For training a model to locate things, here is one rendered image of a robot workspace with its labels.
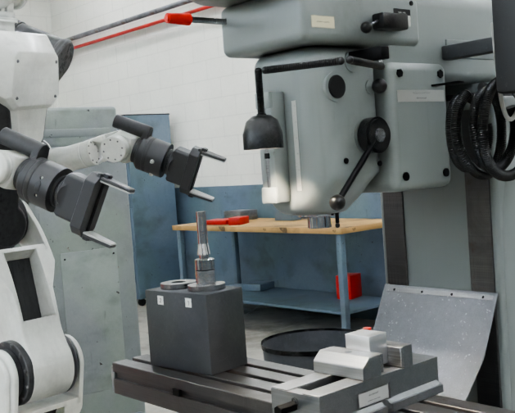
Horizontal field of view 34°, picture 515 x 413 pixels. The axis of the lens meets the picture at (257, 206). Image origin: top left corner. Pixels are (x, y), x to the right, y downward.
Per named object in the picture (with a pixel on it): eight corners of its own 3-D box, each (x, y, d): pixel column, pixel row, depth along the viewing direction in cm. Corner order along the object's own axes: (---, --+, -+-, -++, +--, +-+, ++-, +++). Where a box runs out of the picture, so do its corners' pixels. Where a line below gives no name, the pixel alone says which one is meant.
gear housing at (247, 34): (305, 39, 151) (301, -17, 150) (220, 59, 169) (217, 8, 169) (423, 46, 172) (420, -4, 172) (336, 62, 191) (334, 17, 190)
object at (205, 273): (193, 283, 202) (191, 263, 202) (211, 281, 204) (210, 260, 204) (200, 286, 198) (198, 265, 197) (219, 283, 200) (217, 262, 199)
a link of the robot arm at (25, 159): (21, 205, 156) (-27, 183, 159) (54, 203, 166) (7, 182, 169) (40, 147, 154) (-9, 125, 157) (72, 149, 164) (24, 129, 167)
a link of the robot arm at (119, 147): (138, 177, 206) (96, 161, 207) (153, 167, 216) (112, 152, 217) (151, 134, 202) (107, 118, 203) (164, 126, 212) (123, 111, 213)
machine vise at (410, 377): (327, 438, 145) (322, 375, 144) (267, 423, 156) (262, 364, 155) (445, 390, 168) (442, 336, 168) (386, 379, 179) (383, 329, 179)
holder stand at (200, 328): (211, 376, 193) (205, 288, 192) (150, 365, 208) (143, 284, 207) (248, 364, 202) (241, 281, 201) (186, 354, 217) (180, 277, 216)
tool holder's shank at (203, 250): (195, 258, 201) (191, 211, 201) (208, 257, 203) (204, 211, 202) (200, 260, 198) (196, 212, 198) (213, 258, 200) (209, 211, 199)
